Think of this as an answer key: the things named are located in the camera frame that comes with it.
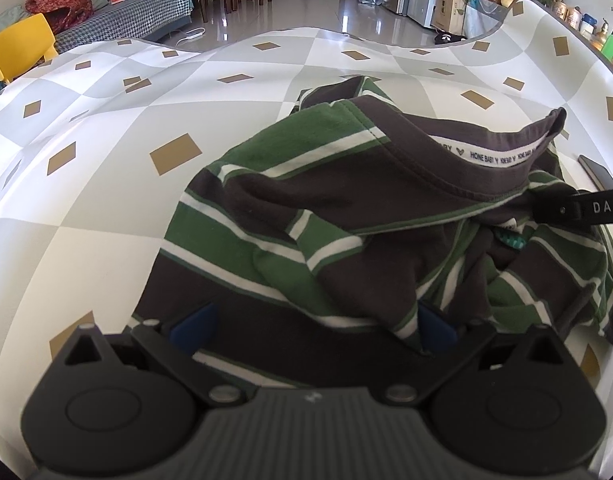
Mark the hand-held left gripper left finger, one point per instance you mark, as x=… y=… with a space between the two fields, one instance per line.
x=194 y=322

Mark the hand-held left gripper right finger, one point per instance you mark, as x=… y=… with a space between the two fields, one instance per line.
x=436 y=329

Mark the green brown striped shirt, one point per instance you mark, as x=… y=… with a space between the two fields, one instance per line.
x=336 y=200

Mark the black smartphone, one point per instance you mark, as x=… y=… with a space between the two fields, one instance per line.
x=598 y=172

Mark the checkered table mat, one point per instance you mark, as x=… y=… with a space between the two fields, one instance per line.
x=111 y=185

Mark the blue capped bottle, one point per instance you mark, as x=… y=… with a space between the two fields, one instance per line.
x=588 y=25

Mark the glass side table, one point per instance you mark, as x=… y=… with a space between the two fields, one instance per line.
x=486 y=20

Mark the black white slipper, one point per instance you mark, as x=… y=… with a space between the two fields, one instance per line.
x=449 y=38

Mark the cardboard box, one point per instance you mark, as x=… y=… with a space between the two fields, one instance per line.
x=449 y=10

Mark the houndstooth sofa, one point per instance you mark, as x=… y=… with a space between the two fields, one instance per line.
x=136 y=17

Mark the yellow plastic chair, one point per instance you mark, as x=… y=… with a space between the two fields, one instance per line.
x=21 y=45

